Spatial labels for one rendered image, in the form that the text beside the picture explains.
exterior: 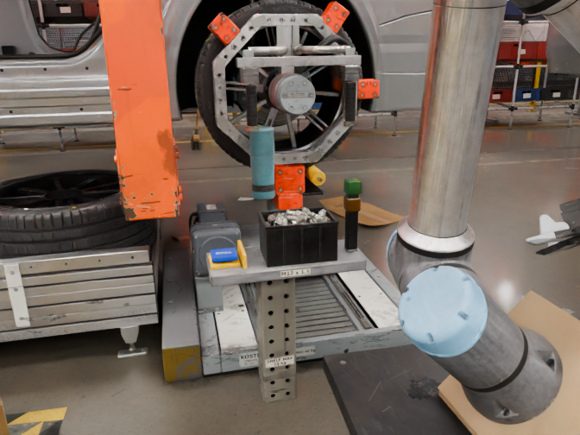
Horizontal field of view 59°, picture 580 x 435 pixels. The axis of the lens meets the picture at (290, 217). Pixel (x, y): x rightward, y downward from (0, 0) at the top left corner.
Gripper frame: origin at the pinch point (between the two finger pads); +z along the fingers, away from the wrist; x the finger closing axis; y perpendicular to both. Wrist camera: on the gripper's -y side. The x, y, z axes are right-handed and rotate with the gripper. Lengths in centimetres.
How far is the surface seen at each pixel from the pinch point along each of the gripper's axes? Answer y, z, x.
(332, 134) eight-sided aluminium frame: 74, 56, -38
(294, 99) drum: 75, 55, -10
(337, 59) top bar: 82, 37, -10
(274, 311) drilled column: 3, 68, 4
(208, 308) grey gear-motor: 18, 114, -23
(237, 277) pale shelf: 11, 68, 19
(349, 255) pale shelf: 14.1, 45.6, -4.6
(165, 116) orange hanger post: 60, 77, 31
